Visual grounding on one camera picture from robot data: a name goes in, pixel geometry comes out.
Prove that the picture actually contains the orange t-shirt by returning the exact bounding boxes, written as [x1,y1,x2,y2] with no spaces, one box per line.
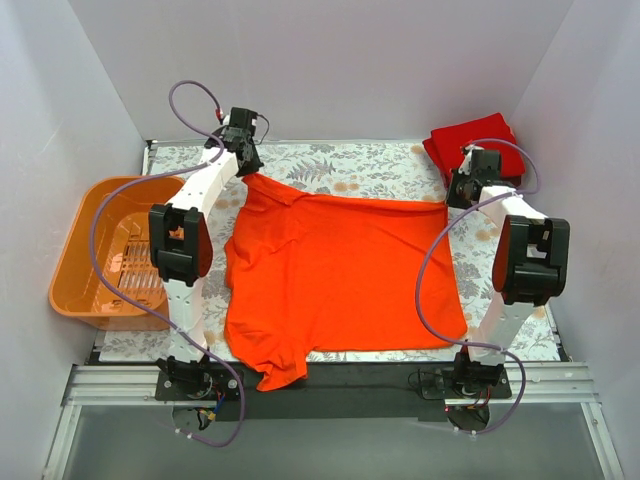
[225,174,467,392]

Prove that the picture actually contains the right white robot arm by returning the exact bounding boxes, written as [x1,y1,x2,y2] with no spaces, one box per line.
[446,145,570,398]

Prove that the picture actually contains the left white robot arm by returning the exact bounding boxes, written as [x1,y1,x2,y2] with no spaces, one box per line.
[149,107,263,363]

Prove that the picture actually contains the folded dark red t-shirt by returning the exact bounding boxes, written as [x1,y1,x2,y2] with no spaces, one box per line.
[447,171,522,190]

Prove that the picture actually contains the floral patterned table mat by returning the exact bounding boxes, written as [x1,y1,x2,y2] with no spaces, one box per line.
[97,141,559,363]

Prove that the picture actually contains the orange plastic basket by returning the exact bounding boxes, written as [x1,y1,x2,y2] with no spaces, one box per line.
[49,176,184,331]

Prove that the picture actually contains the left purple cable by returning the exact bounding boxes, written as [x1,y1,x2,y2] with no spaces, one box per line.
[92,79,247,448]

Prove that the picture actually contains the aluminium frame rail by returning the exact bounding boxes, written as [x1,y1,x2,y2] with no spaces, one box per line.
[43,362,624,479]

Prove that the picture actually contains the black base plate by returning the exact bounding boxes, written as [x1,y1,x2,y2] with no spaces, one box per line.
[155,359,512,422]

